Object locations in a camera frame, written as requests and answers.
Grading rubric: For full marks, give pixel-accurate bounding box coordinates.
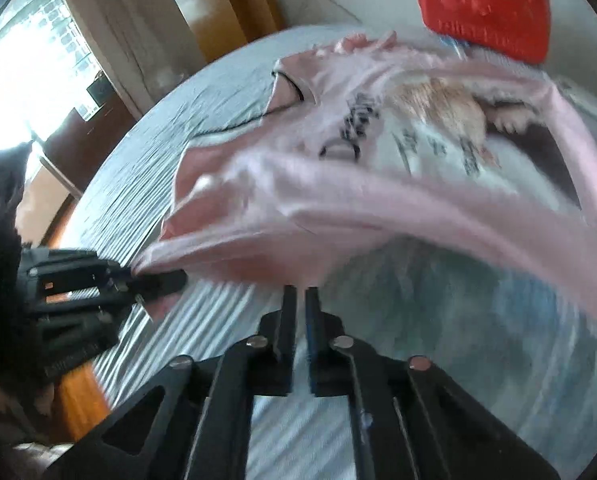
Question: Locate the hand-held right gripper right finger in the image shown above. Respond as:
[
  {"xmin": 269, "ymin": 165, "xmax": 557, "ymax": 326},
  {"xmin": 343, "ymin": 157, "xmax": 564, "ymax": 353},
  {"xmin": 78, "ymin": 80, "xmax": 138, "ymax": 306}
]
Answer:
[{"xmin": 306, "ymin": 286, "xmax": 562, "ymax": 480}]

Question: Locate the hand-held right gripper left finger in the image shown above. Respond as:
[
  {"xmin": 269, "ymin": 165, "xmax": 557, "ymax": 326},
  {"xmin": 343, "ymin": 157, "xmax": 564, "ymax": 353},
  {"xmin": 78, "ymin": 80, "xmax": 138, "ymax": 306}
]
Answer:
[{"xmin": 43, "ymin": 285, "xmax": 299, "ymax": 480}]

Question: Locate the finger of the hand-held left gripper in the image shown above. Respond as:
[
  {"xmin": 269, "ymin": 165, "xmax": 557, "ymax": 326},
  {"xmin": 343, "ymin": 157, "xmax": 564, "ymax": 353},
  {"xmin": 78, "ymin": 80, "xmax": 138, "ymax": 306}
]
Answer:
[
  {"xmin": 97, "ymin": 282, "xmax": 184, "ymax": 324},
  {"xmin": 96, "ymin": 259, "xmax": 188, "ymax": 285}
]

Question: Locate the pink shirt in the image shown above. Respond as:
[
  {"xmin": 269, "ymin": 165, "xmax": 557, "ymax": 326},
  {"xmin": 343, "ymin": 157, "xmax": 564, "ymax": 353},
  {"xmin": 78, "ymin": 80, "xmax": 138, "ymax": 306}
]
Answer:
[{"xmin": 133, "ymin": 30, "xmax": 597, "ymax": 341}]

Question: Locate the dark wooden cabinet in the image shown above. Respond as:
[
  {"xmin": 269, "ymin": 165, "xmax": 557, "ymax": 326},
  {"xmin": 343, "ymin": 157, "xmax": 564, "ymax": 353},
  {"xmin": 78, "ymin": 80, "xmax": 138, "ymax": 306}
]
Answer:
[{"xmin": 41, "ymin": 95, "xmax": 146, "ymax": 201}]

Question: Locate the small black box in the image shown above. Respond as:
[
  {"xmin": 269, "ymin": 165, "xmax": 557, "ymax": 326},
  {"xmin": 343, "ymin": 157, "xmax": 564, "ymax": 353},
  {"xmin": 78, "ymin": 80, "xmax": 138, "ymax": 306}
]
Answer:
[{"xmin": 86, "ymin": 72, "xmax": 115, "ymax": 121}]

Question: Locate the window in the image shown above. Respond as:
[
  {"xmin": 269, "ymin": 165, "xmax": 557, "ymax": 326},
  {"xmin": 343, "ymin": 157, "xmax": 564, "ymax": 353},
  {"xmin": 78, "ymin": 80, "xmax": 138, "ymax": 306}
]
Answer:
[{"xmin": 0, "ymin": 0, "xmax": 104, "ymax": 161}]

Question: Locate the pale curtain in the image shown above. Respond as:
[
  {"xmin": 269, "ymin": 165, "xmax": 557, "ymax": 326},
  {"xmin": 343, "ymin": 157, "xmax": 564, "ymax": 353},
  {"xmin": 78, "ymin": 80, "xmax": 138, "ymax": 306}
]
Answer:
[{"xmin": 53, "ymin": 0, "xmax": 199, "ymax": 121}]

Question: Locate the red bear-face case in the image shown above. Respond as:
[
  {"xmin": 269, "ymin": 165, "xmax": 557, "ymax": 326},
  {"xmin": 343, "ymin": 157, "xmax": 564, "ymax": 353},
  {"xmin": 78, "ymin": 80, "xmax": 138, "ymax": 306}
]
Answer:
[{"xmin": 413, "ymin": 0, "xmax": 552, "ymax": 64}]

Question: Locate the wooden headboard post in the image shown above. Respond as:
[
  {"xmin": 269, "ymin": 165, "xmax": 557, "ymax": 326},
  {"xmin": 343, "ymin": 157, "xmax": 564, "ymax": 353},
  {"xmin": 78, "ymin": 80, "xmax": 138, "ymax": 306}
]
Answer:
[{"xmin": 176, "ymin": 0, "xmax": 286, "ymax": 63}]

